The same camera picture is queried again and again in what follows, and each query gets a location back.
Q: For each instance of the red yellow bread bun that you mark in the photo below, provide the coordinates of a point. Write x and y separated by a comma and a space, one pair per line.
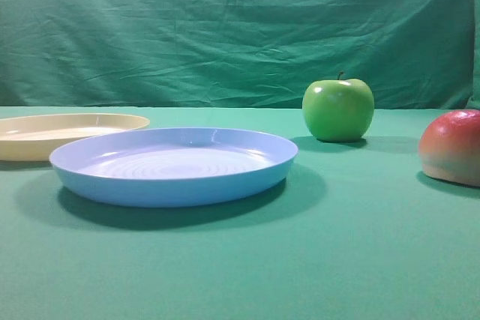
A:
449, 147

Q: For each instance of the blue plastic plate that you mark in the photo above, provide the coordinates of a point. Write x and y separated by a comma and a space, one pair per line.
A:
173, 167

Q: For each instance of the yellow plastic plate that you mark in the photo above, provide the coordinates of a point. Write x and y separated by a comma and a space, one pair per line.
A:
33, 138

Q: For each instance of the green apple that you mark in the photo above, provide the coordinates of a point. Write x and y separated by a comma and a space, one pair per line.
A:
338, 110

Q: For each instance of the green table cloth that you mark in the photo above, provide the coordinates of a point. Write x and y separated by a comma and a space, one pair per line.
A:
355, 232

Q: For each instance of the green backdrop cloth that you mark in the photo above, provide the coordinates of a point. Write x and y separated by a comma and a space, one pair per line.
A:
414, 54

